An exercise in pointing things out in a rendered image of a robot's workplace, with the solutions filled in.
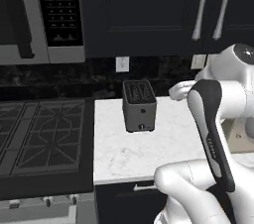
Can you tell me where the dark drawer front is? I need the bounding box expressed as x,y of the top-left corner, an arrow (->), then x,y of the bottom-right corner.
94,179 -> 168,224

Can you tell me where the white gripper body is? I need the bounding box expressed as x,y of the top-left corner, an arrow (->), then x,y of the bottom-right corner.
168,80 -> 197,101

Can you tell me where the dark wide cupboard door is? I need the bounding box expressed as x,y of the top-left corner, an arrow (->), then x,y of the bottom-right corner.
76,0 -> 210,58

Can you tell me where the silver cupboard handle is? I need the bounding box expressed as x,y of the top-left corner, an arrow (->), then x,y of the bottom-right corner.
190,0 -> 212,42
211,0 -> 236,42

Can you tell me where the dark microwave door handle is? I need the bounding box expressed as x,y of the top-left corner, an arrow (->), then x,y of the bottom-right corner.
5,0 -> 36,59

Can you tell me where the silver drawer handle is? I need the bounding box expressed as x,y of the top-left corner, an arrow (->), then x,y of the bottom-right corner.
132,183 -> 159,192

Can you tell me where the silver hob knob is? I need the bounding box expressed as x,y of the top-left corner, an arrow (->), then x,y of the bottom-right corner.
68,193 -> 81,205
42,195 -> 55,208
8,199 -> 22,210

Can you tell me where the white wall socket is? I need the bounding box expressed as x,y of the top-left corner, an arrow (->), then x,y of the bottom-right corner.
190,54 -> 208,70
115,56 -> 131,73

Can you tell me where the dark narrow cupboard door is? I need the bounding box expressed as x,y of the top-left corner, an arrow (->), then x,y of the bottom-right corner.
207,0 -> 254,54

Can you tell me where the silver microwave oven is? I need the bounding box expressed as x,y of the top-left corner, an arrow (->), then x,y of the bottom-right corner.
0,0 -> 86,65

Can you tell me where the black gas hob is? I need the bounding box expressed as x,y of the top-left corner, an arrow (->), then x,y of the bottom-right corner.
0,98 -> 96,201

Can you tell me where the grey toaster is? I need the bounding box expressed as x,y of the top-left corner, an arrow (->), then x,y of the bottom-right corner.
121,79 -> 158,134

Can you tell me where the beige sink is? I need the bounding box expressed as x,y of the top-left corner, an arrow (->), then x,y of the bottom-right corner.
220,117 -> 254,154

